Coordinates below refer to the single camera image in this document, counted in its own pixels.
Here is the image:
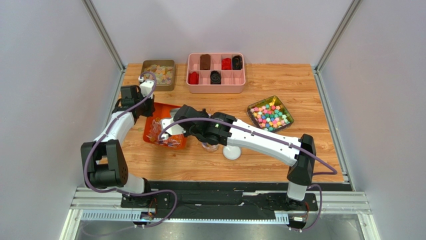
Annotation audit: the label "orange tray of lollipops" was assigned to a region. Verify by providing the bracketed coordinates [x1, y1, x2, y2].
[143, 102, 187, 150]

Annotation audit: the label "bronze tin of gummy candies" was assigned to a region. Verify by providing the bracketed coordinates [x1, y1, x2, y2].
[141, 59, 176, 92]

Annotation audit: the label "green tin of star candies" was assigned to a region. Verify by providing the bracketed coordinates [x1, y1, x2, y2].
[246, 95, 294, 133]

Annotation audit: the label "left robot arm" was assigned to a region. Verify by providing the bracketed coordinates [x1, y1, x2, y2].
[80, 80, 156, 196]

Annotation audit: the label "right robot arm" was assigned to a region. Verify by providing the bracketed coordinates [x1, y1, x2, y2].
[160, 105, 317, 202]

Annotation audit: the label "clear glass jar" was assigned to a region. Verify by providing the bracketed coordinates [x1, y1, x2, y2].
[201, 142, 219, 153]

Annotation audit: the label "white jar lid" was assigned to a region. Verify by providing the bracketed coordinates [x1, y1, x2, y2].
[222, 146, 242, 161]

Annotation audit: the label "red candy lower compartment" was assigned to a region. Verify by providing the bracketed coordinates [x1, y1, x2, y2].
[187, 71, 200, 85]

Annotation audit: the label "black candy lower compartment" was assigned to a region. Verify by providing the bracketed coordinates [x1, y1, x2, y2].
[210, 70, 222, 85]

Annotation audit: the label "black candy compartment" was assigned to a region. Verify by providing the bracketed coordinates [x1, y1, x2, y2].
[231, 55, 244, 70]
[210, 70, 222, 85]

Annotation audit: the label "pink divided organizer box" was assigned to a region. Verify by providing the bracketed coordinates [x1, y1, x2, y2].
[186, 52, 246, 94]

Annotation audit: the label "black candy upper compartment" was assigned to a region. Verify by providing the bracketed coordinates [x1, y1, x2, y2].
[231, 55, 244, 70]

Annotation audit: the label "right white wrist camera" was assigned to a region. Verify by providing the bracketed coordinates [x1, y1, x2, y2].
[158, 117, 186, 141]

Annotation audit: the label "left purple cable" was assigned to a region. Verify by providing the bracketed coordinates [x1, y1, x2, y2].
[83, 71, 179, 229]

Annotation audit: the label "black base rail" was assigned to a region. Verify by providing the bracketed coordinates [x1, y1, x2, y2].
[89, 179, 320, 221]

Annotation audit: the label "left aluminium frame post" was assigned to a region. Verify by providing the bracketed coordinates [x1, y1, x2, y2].
[81, 0, 126, 73]

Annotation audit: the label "aluminium frame post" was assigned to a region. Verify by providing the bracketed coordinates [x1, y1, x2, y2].
[81, 0, 126, 73]
[314, 0, 363, 73]

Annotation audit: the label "right aluminium frame post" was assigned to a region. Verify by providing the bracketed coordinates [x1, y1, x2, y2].
[314, 0, 363, 73]

